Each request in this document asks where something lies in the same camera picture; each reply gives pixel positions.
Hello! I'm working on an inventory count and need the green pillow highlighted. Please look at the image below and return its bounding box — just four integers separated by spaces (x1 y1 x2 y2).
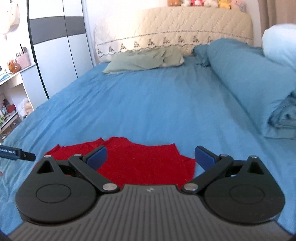
103 46 184 74

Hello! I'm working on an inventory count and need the white desk shelf unit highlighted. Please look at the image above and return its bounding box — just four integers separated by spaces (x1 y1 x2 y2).
1 64 48 140

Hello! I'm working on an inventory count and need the row of plush toys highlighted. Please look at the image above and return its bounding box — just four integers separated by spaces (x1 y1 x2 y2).
167 0 246 13

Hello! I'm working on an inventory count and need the white grey wardrobe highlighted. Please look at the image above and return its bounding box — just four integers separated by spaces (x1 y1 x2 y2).
27 0 93 98

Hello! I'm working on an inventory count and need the pink pen holder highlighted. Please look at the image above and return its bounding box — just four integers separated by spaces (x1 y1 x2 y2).
16 47 31 69

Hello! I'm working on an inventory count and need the orange plush toy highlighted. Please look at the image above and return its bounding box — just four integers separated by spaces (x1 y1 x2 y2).
8 60 22 74

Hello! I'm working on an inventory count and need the rolled blue duvet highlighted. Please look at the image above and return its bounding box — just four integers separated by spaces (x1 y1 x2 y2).
192 38 295 139

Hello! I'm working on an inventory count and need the white pillow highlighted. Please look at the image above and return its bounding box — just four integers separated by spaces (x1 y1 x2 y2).
262 24 296 71

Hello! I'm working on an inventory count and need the beige bag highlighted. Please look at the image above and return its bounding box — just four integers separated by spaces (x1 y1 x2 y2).
17 98 34 118

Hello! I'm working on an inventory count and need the beige quilted headboard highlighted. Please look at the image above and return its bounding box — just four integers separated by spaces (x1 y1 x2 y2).
94 6 254 63

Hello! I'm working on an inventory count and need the red small garment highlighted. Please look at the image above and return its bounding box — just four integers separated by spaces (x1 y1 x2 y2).
47 137 196 187

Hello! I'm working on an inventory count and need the red box on shelf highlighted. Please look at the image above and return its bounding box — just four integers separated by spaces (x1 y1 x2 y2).
6 104 16 113

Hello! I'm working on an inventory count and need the blue bed sheet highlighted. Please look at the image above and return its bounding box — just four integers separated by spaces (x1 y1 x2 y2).
4 57 295 233

